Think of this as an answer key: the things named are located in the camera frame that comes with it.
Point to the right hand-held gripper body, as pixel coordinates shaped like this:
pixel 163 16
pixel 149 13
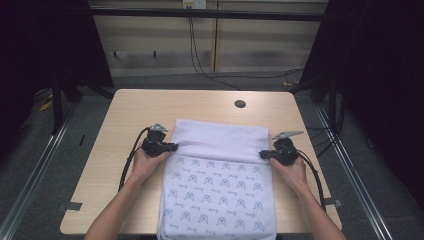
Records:
pixel 286 150

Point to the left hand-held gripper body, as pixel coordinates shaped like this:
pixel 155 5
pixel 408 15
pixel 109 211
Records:
pixel 154 143

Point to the white towel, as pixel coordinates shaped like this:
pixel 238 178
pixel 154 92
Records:
pixel 216 186

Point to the person's left hand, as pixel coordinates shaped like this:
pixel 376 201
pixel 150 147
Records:
pixel 146 166

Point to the person's right hand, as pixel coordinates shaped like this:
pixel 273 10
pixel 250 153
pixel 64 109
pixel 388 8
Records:
pixel 293 175

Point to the black metal stand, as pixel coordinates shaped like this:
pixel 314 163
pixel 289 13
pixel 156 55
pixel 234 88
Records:
pixel 320 90
pixel 57 106

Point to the small black floor strip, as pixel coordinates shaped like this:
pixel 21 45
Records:
pixel 82 140

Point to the yellow tool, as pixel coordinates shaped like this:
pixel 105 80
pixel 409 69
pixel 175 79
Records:
pixel 45 106

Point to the dark curtain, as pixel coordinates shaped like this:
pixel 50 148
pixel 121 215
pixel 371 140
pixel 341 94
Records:
pixel 383 83
pixel 40 43

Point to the black horizontal metal bar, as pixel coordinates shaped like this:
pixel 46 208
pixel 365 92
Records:
pixel 206 14

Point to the silver aluminium floor rail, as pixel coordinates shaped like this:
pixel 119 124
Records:
pixel 353 186
pixel 36 166

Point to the white wall socket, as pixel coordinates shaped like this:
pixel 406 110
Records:
pixel 194 4

